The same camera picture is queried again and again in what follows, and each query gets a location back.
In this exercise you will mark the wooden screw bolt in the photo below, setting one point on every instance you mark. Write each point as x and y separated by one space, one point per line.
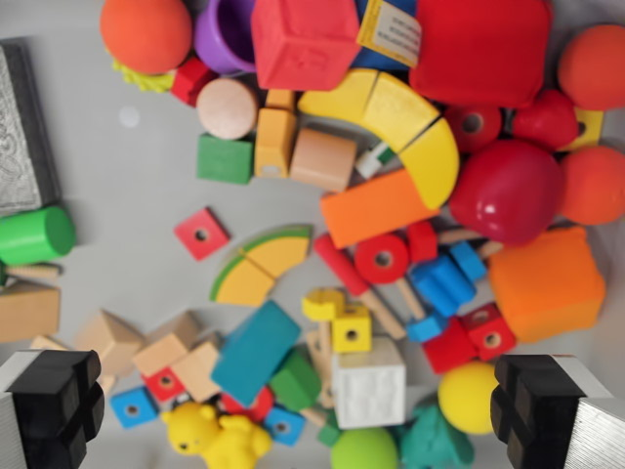
34 271

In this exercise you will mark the red wooden cube with hole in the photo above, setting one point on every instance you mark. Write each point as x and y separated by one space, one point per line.
158 388
495 327

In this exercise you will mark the orange foam ball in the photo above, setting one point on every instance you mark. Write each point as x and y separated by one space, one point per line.
145 35
593 188
595 68

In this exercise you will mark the red wooden block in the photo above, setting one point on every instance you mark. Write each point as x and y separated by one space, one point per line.
191 82
446 348

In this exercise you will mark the blue wooden grooved block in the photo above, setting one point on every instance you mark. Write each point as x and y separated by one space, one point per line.
442 285

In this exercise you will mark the red wooden wheel with hole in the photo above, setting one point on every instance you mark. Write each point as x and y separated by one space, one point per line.
373 266

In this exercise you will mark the large natural wooden block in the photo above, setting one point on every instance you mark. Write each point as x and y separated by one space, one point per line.
27 312

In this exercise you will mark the yellow rubber bear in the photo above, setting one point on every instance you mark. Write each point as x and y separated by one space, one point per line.
215 437

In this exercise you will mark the glossy red toy apple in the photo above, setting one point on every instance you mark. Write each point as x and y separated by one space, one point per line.
505 193

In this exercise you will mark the small white green toy piece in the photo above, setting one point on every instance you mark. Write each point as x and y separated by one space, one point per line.
373 158

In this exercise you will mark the green foam ball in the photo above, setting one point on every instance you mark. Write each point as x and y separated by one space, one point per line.
363 452

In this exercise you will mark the green wooden cube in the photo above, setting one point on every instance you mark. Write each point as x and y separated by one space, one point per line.
224 158

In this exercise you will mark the blue wooden cube with hole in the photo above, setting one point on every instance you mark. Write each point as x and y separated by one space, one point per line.
139 398
288 420

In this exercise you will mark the yellow-green spiky rubber toy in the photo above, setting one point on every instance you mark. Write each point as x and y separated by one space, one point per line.
141 80

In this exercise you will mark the small green wooden block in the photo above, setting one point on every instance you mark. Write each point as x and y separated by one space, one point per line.
329 435

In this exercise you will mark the small blue wooden nut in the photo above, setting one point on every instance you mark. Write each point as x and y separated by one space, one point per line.
426 328

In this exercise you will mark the grey textured box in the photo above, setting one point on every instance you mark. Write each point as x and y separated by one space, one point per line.
19 132

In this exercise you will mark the yellow wooden banana middle piece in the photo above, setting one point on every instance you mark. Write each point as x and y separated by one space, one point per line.
400 112

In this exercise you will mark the yellow wooden banana end piece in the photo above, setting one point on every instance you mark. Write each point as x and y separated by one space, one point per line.
433 163
339 100

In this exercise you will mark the green wooden cylinder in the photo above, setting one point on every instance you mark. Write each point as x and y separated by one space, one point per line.
34 235

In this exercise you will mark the natural wooden rod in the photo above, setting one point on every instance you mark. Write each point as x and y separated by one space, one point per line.
322 356

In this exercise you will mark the wooden melon slice piece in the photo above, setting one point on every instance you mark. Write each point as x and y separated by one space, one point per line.
283 251
244 285

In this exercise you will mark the purple plastic cup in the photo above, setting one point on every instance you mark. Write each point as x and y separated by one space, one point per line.
220 41

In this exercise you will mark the yellow foam ball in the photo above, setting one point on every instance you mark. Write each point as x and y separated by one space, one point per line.
466 398

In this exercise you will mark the yellow printed label tag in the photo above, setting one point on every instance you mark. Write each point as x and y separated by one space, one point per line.
389 30

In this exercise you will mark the red wooden disc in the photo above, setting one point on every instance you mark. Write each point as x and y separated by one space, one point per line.
256 408

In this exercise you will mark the small red toy pear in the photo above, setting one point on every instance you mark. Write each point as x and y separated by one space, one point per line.
544 122

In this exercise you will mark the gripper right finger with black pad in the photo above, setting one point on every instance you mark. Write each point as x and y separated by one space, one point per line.
542 410

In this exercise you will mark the teal rectangular block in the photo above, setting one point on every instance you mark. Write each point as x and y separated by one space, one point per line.
254 352

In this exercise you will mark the yellow wooden cube with hole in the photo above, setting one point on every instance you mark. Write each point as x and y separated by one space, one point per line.
590 128
359 322

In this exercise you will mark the yellow wooden nut piece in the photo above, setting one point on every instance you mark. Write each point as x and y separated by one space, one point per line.
322 303

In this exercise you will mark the natural wooden bolt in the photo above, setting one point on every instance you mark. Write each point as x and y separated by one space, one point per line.
464 237

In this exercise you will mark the orange rectangular block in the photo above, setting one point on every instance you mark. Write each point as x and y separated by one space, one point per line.
376 210

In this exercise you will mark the red wooden bead with hole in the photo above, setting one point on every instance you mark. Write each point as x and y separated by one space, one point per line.
472 127

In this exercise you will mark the orange foam cube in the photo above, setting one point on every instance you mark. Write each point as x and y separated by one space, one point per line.
547 283

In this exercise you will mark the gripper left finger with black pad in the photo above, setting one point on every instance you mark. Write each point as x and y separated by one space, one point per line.
54 410

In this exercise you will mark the pink-red foam cube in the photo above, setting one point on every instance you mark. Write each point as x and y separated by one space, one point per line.
303 44

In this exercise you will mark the teal rubber animal toy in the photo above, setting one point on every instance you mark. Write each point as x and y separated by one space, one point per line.
434 439

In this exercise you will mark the natural wooden cylinder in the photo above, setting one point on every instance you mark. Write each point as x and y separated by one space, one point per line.
227 108

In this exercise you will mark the red wooden hex nut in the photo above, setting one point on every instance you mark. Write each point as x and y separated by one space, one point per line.
422 242

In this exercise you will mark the white foam cube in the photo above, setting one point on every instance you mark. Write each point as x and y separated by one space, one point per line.
368 386

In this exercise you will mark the small orange wooden piece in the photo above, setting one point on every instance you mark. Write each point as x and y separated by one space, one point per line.
280 99

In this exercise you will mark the yellow-orange block with velcro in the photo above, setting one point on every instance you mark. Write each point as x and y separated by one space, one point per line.
274 141

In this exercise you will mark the flat red square nut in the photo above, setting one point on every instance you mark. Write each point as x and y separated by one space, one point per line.
193 244

